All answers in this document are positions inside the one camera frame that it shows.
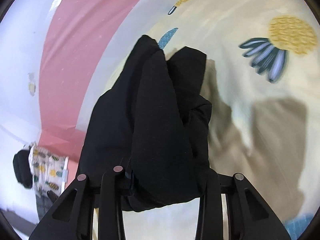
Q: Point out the yellow pineapple print blanket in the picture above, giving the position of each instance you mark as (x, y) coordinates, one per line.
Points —
(237, 12)

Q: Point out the black jacket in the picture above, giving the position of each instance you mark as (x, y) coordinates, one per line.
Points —
(155, 130)

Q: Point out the white pineapple print cloth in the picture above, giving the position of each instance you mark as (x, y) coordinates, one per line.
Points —
(48, 170)

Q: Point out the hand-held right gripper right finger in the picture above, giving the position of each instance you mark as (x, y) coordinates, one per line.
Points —
(240, 200)

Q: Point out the black hanging garment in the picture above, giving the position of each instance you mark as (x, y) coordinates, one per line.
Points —
(22, 170)

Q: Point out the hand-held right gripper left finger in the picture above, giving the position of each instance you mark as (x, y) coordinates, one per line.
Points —
(110, 200)

